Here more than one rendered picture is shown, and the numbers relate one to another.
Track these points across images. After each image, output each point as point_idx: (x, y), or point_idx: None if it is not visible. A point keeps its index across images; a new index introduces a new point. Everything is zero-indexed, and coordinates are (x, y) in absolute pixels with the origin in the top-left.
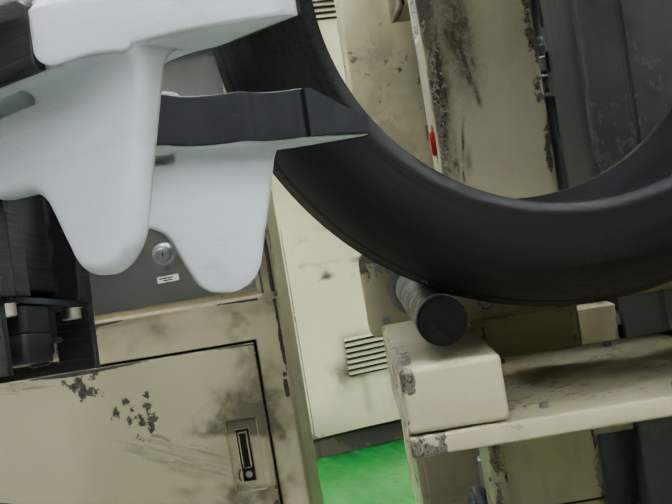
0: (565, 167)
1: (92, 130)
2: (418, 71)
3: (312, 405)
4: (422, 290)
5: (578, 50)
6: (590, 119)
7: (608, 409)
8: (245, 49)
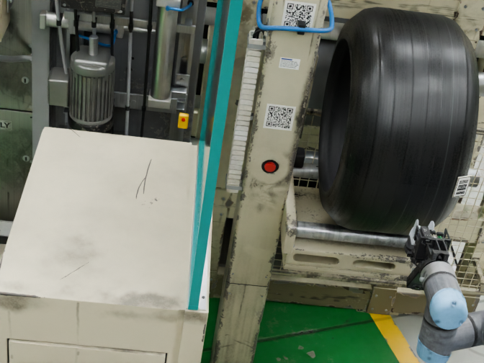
0: (181, 133)
1: None
2: (89, 99)
3: None
4: (388, 234)
5: (192, 81)
6: (192, 109)
7: None
8: (455, 199)
